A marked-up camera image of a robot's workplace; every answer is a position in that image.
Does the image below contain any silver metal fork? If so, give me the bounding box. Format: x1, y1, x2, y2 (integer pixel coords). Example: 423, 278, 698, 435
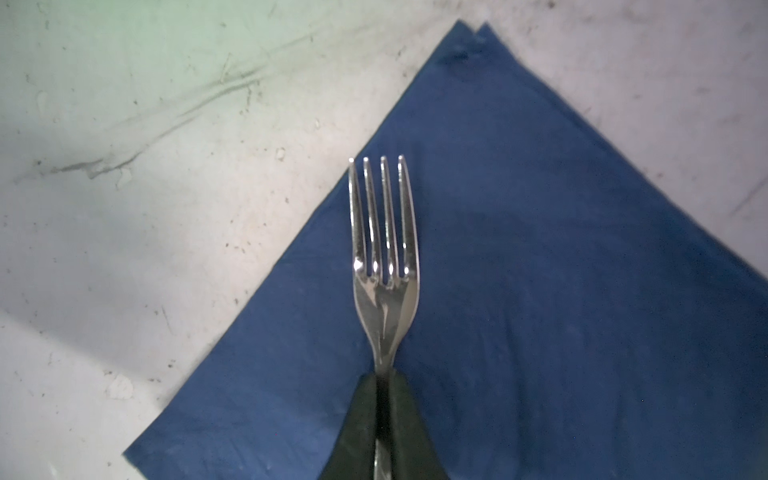
348, 155, 420, 479

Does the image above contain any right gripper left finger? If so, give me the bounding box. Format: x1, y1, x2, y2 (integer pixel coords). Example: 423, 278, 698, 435
318, 373, 377, 480

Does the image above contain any dark blue paper napkin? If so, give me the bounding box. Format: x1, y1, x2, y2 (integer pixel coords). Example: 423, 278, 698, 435
125, 23, 767, 479

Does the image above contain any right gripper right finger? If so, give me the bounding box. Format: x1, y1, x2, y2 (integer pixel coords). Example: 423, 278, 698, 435
388, 370, 449, 480

